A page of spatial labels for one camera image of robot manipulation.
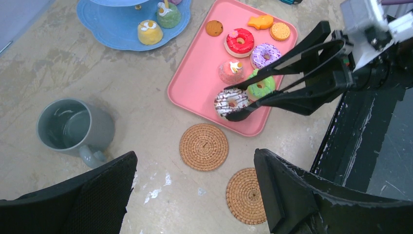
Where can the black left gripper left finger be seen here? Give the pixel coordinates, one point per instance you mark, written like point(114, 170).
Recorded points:
point(91, 203)

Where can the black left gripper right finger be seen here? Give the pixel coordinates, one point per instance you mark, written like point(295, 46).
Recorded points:
point(297, 201)

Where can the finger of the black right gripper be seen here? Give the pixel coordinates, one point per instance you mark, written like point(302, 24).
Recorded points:
point(294, 60)
point(321, 86)

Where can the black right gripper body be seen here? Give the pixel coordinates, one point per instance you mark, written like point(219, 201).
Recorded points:
point(386, 70)

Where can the black food tongs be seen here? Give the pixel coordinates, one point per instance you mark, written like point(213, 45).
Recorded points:
point(284, 84)

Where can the chocolate drizzle white donut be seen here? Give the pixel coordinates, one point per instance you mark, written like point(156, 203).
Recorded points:
point(230, 101)

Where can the red frosted donut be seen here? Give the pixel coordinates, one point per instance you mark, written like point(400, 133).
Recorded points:
point(239, 43)

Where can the green cupcake with cream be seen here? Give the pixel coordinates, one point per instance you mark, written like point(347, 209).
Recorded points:
point(168, 16)

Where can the yellow cupcake with cream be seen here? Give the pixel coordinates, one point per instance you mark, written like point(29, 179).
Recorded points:
point(149, 32)

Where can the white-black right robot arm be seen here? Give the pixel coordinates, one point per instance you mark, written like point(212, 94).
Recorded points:
point(327, 61)

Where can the round orange sandwich biscuit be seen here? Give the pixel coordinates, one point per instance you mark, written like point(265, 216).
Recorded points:
point(280, 31)

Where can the dark teal flat box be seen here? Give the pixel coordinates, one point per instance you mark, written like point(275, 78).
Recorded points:
point(291, 2)

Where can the green frosted donut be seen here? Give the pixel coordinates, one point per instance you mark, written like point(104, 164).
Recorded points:
point(262, 88)

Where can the lower woven rattan coaster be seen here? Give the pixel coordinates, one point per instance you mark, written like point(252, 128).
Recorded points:
point(243, 197)

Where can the woven rattan coaster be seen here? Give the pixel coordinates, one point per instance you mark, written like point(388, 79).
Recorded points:
point(203, 147)
point(243, 197)

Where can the purple frosted donut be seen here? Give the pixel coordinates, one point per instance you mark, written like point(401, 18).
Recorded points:
point(263, 55)

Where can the orange fish-shaped biscuit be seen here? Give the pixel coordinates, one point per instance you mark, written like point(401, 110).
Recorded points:
point(261, 22)

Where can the pink cupcake with cream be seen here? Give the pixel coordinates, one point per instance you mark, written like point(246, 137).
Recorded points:
point(231, 71)

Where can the grey-green ceramic mug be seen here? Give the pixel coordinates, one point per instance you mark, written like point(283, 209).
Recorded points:
point(73, 127)

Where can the pink rectangular tray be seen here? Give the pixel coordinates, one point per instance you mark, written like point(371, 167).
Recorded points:
point(196, 83)

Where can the brown chocolate chip cookie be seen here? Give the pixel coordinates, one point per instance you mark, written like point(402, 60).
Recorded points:
point(214, 28)

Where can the upper woven rattan coaster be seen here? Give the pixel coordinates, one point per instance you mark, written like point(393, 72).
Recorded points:
point(203, 147)

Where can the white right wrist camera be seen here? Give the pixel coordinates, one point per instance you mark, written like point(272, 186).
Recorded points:
point(366, 22)

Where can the black aluminium base frame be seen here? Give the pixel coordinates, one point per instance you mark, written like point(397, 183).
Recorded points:
point(368, 145)

